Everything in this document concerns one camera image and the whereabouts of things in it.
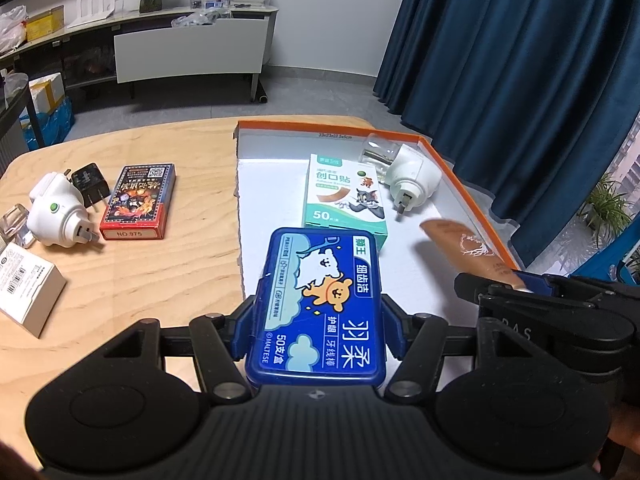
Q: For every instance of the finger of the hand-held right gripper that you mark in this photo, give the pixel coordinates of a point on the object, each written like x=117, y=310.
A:
x=532, y=282
x=480, y=287

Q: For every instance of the green bandage box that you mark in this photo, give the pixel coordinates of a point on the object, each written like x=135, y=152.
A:
x=340, y=195

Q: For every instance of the black charger plug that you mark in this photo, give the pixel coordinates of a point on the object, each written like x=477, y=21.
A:
x=89, y=180

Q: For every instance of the white and grey tv stand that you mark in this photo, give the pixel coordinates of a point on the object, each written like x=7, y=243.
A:
x=190, y=55

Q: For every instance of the blue plastic bag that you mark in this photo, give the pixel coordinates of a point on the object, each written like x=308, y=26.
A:
x=50, y=125

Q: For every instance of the white router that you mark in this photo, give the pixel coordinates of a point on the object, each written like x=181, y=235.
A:
x=92, y=10

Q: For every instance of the red playing card box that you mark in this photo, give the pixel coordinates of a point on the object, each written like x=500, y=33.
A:
x=140, y=200

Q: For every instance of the small clutter on stand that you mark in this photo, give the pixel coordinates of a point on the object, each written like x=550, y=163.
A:
x=220, y=7

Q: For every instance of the black round glass table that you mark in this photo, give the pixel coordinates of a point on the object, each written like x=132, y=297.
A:
x=10, y=130

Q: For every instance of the white and yellow carton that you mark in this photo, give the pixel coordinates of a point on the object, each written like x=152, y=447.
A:
x=47, y=92

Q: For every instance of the yellow box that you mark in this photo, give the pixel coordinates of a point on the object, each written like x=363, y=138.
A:
x=45, y=22

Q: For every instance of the blue floss pick box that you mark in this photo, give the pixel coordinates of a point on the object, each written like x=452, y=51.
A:
x=315, y=310

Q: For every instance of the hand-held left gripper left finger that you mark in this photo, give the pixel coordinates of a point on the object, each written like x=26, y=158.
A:
x=245, y=325

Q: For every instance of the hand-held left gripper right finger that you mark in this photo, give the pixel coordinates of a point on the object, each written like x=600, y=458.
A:
x=392, y=327

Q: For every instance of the outdoor green plant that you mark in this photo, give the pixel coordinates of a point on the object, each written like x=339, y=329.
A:
x=605, y=205

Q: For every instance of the brown cream tube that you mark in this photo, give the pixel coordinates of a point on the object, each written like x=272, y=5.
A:
x=465, y=245

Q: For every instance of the white plug-in repellent device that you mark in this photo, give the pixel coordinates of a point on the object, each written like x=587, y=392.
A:
x=410, y=175
x=55, y=215

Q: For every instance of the orange and white box tray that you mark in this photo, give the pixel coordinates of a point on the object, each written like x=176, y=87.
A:
x=280, y=195

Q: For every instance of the white cardboard box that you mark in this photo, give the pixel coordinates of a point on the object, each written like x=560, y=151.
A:
x=30, y=285

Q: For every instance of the white plastic bag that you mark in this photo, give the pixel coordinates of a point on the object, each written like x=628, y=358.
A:
x=11, y=30

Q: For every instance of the dark blue curtain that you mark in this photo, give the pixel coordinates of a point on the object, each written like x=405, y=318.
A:
x=500, y=60

